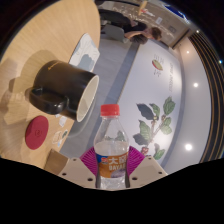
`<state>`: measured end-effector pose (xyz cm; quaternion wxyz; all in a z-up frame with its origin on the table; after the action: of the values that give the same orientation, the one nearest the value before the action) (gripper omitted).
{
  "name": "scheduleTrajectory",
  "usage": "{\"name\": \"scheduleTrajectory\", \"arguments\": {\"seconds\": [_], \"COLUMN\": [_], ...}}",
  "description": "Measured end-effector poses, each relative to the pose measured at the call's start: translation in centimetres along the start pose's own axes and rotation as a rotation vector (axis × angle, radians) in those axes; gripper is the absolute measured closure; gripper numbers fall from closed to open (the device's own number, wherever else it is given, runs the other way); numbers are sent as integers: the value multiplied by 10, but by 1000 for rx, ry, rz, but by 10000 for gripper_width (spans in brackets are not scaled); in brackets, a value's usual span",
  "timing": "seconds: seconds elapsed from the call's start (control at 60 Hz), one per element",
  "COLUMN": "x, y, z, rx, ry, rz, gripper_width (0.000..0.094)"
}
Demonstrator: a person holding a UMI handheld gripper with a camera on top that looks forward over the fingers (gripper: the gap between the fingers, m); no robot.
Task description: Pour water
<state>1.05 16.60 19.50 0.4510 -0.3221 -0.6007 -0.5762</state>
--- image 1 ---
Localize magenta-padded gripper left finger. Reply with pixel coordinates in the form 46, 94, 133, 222
57, 147, 101, 190

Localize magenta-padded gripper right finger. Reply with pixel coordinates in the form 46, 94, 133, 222
125, 145, 168, 190

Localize clear red-capped water bottle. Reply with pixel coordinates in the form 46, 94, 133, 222
93, 103, 130, 190

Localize brown cardboard box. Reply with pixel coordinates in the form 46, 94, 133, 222
43, 148, 69, 176

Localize round ceiling lights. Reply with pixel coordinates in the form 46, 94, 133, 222
184, 28, 224, 153

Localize flat round red coaster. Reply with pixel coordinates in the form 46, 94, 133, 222
24, 115, 50, 151

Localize black mug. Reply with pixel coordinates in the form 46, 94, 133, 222
29, 59, 100, 123

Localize white blue printed paper mat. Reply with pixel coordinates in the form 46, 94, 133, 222
51, 32, 101, 148

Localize person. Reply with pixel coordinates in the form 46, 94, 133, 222
98, 8, 163, 44

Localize grey shell chair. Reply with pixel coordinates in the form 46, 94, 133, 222
101, 23, 129, 43

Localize coffee plant wall mural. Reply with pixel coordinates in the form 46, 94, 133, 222
116, 39, 184, 174

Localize small round pedestal table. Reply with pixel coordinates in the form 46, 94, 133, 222
137, 0, 150, 17

